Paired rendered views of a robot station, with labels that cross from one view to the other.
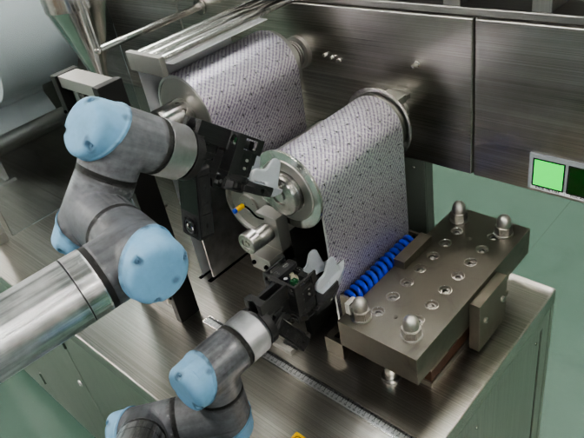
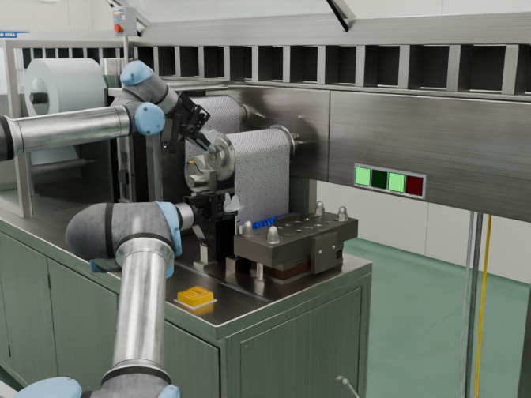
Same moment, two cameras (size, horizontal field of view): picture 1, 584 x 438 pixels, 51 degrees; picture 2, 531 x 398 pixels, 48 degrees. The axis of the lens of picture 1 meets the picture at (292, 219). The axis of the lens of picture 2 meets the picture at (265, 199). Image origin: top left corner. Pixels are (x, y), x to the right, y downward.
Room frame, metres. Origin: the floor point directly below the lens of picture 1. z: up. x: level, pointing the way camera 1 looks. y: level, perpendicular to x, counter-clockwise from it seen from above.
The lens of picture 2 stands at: (-0.91, -0.05, 1.57)
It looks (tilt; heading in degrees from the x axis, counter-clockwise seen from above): 14 degrees down; 357
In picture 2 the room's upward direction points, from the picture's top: straight up
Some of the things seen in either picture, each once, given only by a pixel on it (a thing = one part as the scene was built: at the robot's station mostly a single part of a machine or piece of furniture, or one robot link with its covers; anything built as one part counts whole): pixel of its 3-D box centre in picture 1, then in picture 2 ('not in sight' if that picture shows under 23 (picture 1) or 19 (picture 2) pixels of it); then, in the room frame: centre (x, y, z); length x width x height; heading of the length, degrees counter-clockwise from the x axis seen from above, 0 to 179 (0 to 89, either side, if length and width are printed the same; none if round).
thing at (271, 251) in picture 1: (278, 284); (204, 219); (0.86, 0.05, 1.05); 0.06 x 0.05 x 0.31; 132
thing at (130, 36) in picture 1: (150, 27); not in sight; (1.39, 0.23, 1.41); 0.30 x 0.04 x 0.04; 132
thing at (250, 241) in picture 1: (250, 241); (193, 181); (0.84, 0.08, 1.18); 0.04 x 0.02 x 0.04; 42
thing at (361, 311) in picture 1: (360, 308); (247, 227); (0.76, -0.09, 1.05); 0.04 x 0.04 x 0.04
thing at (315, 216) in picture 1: (288, 189); (219, 156); (0.86, 0.00, 1.25); 0.15 x 0.01 x 0.15; 42
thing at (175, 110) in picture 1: (173, 120); not in sight; (1.04, 0.18, 1.33); 0.06 x 0.06 x 0.06; 42
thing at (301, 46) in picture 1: (288, 57); (235, 114); (1.25, -0.06, 1.33); 0.07 x 0.07 x 0.07; 42
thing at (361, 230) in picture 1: (369, 227); (262, 197); (0.90, -0.14, 1.11); 0.23 x 0.01 x 0.18; 132
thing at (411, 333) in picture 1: (410, 326); (273, 234); (0.70, -0.16, 1.05); 0.04 x 0.04 x 0.04
